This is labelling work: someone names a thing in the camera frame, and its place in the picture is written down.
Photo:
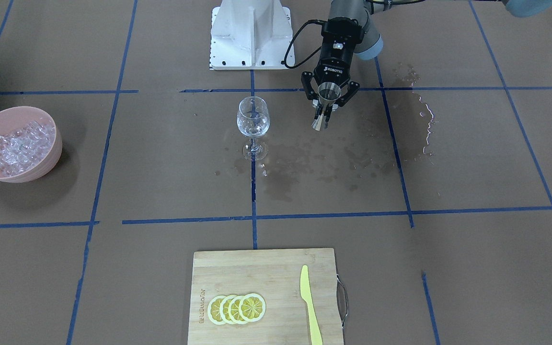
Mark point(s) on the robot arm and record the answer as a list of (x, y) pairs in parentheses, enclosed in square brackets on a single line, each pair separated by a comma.
[(371, 41)]

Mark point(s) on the pink bowl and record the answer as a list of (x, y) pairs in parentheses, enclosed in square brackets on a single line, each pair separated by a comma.
[(16, 117)]

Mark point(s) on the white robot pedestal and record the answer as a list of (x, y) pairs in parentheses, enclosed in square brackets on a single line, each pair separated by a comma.
[(251, 34)]

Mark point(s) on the clear ice cubes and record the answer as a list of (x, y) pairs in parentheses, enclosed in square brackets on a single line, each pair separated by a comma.
[(25, 147)]

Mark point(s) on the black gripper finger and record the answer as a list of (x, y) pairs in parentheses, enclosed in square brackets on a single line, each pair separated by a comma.
[(307, 79), (351, 89)]

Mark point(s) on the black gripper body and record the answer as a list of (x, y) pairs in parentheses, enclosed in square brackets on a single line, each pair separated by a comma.
[(332, 72)]

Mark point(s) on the clear wine glass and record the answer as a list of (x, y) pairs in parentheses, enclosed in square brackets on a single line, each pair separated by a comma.
[(253, 121)]

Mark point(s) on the yellow plastic knife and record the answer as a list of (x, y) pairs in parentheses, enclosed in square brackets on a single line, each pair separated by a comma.
[(306, 295)]

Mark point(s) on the lemon slice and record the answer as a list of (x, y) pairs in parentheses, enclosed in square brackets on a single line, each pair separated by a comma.
[(224, 309), (234, 310), (252, 307), (214, 314)]

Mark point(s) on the steel double jigger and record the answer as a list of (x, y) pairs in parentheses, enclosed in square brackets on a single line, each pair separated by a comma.
[(328, 94)]

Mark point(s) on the bamboo cutting board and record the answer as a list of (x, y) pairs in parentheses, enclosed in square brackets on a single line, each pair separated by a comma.
[(274, 274)]

